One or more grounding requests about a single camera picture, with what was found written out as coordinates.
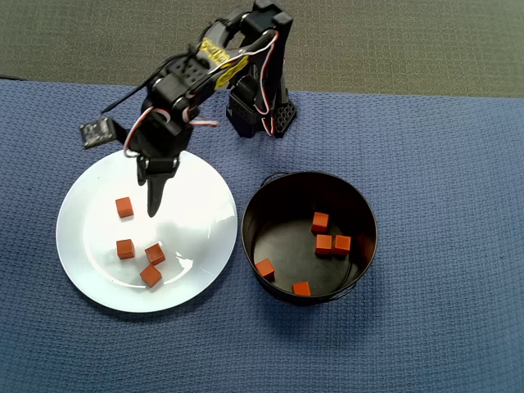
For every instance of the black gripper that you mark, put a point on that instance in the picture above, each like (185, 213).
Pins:
(160, 166)

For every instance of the red cube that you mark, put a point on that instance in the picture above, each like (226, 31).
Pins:
(323, 244)
(342, 245)
(155, 254)
(320, 222)
(125, 249)
(124, 207)
(301, 288)
(265, 268)
(150, 275)

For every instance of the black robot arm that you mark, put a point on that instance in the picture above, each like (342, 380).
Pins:
(262, 16)

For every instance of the white round plate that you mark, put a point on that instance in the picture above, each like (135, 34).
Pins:
(94, 278)

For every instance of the black metal bucket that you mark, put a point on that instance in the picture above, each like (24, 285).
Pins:
(286, 245)

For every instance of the blue woven tablecloth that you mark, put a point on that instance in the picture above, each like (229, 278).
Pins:
(430, 204)

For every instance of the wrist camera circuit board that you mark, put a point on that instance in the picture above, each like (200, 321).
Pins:
(96, 133)

